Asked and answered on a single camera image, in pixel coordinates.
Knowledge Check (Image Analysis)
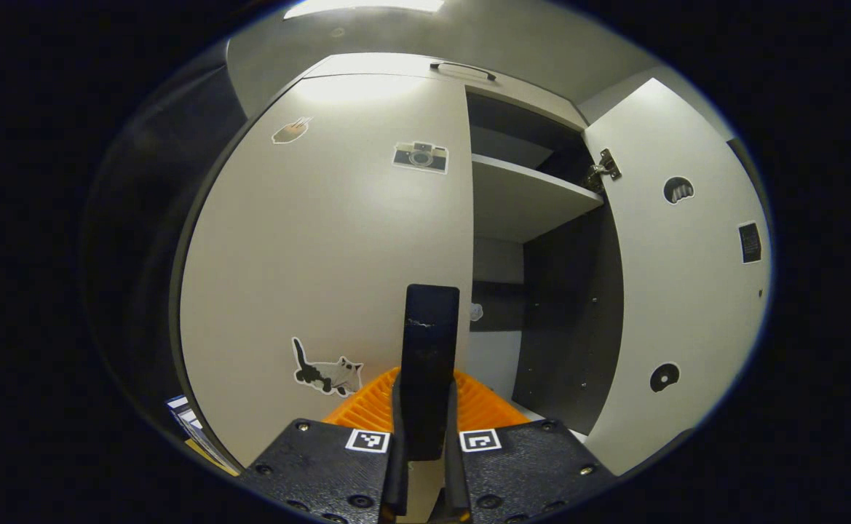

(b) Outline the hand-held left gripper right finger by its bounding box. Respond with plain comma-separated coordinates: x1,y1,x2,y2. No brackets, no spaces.
443,366,619,524

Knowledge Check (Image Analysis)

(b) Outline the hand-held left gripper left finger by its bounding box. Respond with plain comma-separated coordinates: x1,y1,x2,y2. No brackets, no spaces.
240,366,408,524

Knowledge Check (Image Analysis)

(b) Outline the black door handle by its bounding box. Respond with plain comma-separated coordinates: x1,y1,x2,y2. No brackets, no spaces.
400,284,461,461

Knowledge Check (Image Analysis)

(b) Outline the grey double-door shoe cabinet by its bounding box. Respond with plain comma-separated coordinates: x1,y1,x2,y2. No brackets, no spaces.
170,51,626,474

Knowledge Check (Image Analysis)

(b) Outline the beige cabinet door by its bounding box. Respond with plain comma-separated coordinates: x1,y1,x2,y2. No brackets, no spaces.
179,73,475,467
584,78,772,477

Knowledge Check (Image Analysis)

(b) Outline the beige cabinet shelf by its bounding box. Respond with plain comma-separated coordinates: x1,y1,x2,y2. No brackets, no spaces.
471,154,605,243

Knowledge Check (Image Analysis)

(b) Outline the metal right door hinge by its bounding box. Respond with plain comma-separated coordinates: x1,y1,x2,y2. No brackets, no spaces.
584,148,622,192

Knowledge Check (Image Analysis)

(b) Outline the beige cabinet drawer front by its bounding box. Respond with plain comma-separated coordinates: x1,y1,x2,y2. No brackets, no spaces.
301,52,590,132

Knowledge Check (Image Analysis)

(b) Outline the white and blue box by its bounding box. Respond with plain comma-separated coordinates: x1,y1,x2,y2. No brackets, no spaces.
165,395,242,475

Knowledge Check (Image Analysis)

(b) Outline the black drawer handle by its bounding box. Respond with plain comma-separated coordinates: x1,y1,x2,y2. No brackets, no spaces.
429,61,497,82

